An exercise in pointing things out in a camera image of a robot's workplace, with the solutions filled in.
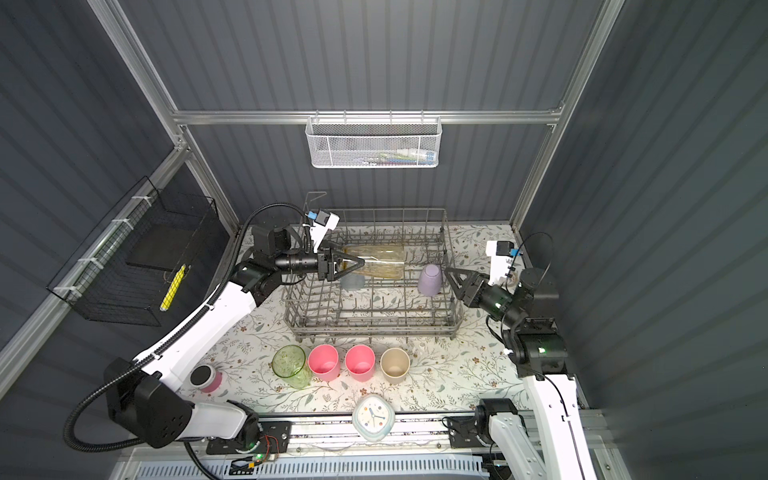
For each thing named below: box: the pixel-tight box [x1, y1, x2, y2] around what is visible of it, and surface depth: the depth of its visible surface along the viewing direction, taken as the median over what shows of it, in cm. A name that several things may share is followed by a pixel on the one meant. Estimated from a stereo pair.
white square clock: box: [352, 394, 396, 443], surface depth 75 cm
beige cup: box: [380, 347, 411, 385], surface depth 85 cm
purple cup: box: [418, 263, 442, 297], surface depth 91 cm
